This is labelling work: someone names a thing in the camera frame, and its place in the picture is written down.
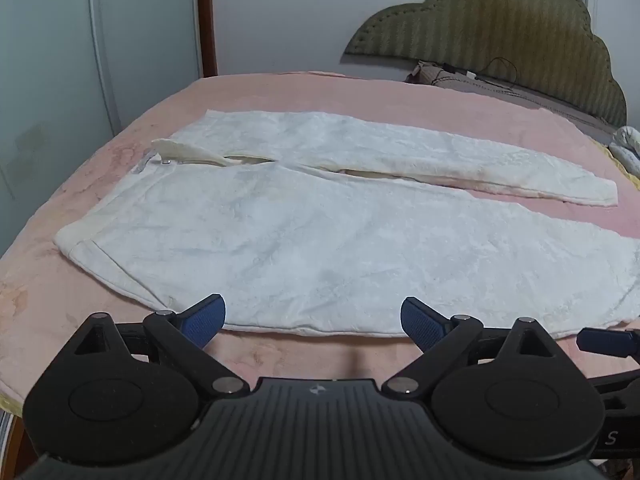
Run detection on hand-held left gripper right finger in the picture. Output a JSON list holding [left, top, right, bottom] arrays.
[[380, 296, 556, 402]]

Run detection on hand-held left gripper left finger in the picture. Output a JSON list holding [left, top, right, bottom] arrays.
[[75, 294, 252, 402]]

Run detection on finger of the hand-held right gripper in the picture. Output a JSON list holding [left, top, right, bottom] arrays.
[[576, 327, 640, 359]]

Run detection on white pants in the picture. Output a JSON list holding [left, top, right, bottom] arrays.
[[54, 108, 640, 339]]

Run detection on pink blanket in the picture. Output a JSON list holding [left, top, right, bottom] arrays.
[[0, 71, 640, 406]]

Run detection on white crumpled cloth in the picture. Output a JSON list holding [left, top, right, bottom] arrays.
[[611, 126, 640, 176]]

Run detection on patterned pillow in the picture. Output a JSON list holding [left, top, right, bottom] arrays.
[[404, 60, 621, 133]]

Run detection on pale wardrobe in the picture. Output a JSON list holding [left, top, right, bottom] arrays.
[[0, 0, 203, 181]]

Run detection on olive padded headboard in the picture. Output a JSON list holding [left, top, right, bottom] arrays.
[[342, 0, 628, 128]]

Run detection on black cable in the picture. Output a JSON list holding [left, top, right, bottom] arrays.
[[487, 56, 518, 83]]

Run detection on brown wooden door frame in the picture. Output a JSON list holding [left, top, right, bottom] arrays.
[[196, 0, 219, 78]]

